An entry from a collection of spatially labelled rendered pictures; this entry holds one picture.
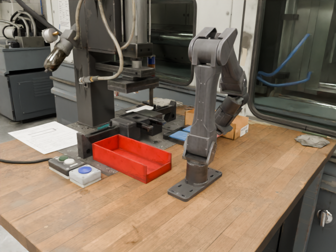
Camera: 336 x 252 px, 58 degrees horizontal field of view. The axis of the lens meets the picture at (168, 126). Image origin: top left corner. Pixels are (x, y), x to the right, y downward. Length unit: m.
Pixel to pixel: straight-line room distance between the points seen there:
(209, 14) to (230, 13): 0.13
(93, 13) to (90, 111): 0.40
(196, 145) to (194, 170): 0.07
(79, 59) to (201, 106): 0.68
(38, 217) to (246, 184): 0.58
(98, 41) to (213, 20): 0.70
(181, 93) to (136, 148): 0.84
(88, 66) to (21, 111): 3.06
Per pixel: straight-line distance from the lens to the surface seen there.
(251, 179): 0.98
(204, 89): 0.81
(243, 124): 1.35
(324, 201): 1.60
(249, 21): 1.54
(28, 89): 4.28
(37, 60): 4.30
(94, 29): 1.25
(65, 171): 0.97
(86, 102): 1.37
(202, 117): 0.83
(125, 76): 1.17
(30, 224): 0.82
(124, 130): 1.16
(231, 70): 0.94
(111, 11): 1.17
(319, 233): 1.69
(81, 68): 1.35
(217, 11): 1.69
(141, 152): 1.05
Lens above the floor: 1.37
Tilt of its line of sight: 20 degrees down
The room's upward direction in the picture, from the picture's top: 1 degrees clockwise
